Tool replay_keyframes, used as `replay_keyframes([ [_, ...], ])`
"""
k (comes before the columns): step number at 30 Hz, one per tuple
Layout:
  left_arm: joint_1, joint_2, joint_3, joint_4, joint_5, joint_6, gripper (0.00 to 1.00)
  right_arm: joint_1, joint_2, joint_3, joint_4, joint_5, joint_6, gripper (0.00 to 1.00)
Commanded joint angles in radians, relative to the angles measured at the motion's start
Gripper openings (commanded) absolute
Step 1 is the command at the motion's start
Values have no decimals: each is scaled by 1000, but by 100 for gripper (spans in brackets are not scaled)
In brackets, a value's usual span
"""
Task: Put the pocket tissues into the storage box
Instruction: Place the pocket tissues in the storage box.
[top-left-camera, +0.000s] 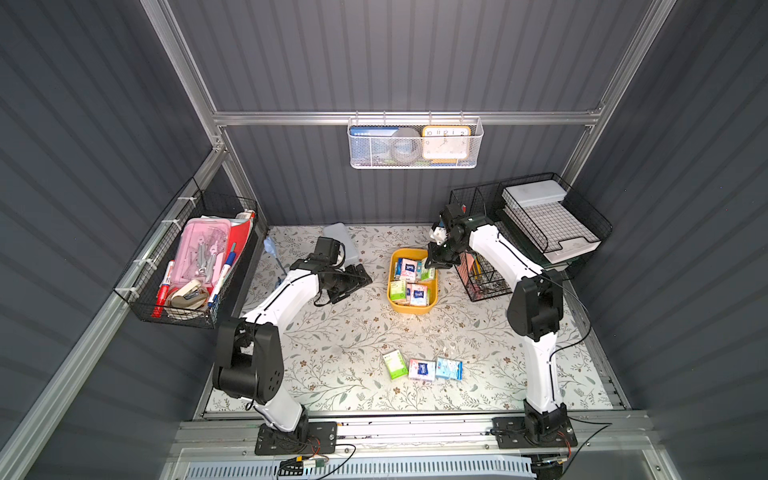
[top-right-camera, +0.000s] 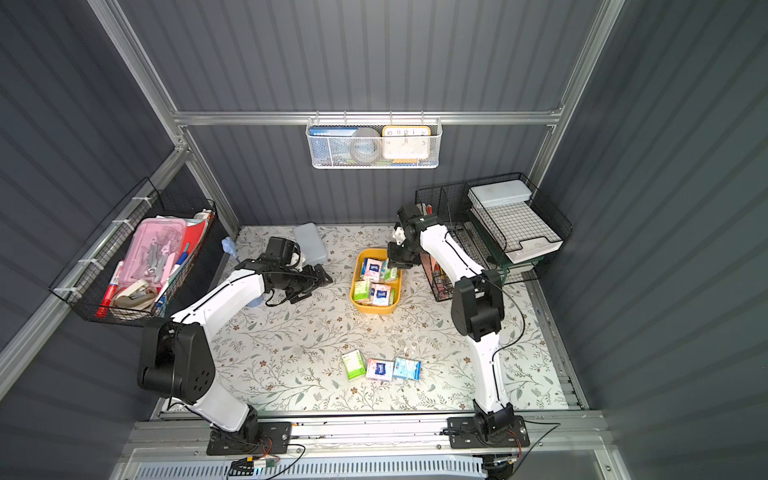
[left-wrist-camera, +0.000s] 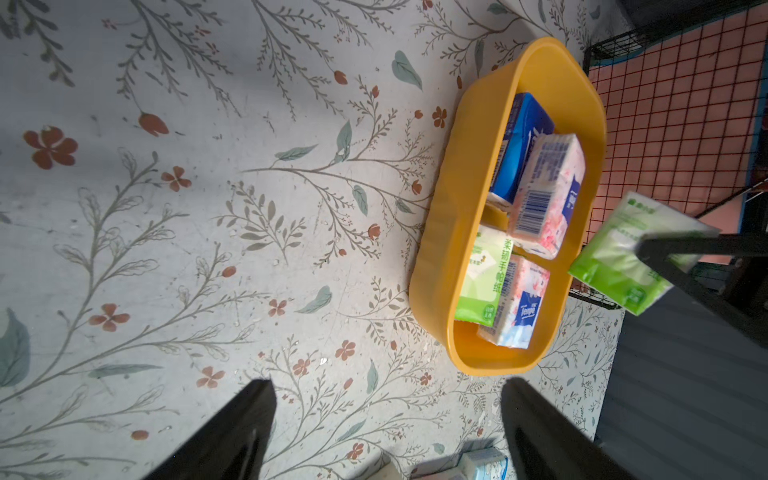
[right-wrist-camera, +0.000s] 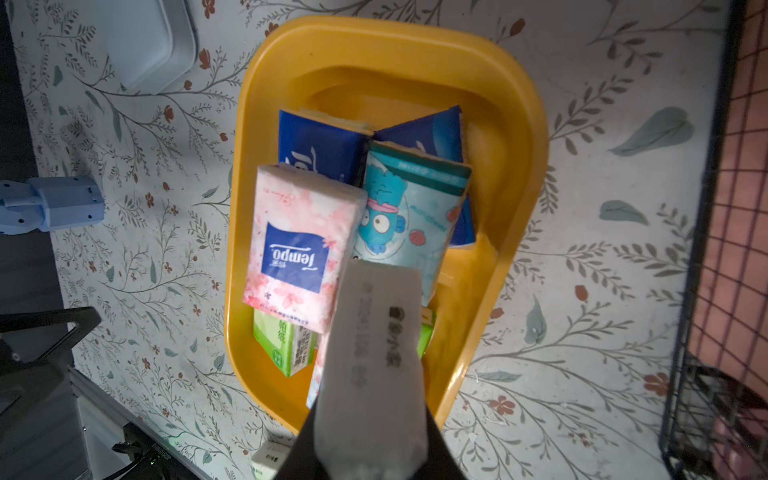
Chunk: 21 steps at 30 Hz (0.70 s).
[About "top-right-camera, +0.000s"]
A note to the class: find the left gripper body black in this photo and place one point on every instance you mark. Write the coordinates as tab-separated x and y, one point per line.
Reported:
305	278

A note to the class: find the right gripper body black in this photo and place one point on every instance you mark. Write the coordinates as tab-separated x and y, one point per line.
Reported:
399	255

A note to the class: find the green tissue pack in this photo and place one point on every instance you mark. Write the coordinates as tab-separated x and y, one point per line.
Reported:
389	274
361	291
354	365

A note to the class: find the pink tissue pack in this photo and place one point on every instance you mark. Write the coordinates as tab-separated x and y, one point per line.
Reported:
371	270
379	369
381	295

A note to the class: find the light blue tissue pack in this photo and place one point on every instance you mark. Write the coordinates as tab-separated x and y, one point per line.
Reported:
408	369

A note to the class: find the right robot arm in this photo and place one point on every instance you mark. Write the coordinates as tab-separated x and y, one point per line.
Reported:
477	308

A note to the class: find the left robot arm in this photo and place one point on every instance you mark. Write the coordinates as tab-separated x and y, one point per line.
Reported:
176	359

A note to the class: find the blue box in basket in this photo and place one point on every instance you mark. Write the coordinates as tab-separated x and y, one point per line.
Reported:
329	146

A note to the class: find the white plastic case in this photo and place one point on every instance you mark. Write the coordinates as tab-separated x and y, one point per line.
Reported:
311	244

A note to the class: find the blue brush holder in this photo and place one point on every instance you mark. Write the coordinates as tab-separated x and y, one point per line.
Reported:
229	247

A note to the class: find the yellow alarm clock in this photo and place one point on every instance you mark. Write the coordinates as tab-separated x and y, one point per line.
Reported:
406	144

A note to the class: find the grey tape roll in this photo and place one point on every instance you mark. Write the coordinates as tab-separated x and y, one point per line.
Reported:
365	146

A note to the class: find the white paper stack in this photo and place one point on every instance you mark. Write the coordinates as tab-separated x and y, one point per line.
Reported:
506	210

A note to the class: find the pink pencil case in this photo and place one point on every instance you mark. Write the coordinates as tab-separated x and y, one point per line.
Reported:
153	249

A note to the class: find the red marker pen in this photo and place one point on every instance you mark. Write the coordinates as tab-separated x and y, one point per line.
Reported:
110	292

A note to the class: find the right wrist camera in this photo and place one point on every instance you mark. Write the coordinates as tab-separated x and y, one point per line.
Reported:
399	235

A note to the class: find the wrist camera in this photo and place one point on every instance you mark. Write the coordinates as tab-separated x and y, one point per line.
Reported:
399	235
283	252

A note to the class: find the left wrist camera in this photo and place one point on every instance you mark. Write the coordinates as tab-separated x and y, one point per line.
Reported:
283	252

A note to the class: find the black wire desk organizer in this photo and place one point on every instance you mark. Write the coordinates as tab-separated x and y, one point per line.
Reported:
450	203

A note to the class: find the white wire wall basket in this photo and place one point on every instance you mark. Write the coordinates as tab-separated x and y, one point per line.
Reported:
431	163

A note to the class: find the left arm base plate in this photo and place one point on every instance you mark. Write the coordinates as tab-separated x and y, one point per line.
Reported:
262	438

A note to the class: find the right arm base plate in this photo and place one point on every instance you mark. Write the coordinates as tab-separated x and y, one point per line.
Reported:
470	433

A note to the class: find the black wire side basket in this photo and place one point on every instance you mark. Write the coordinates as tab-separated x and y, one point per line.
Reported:
83	285

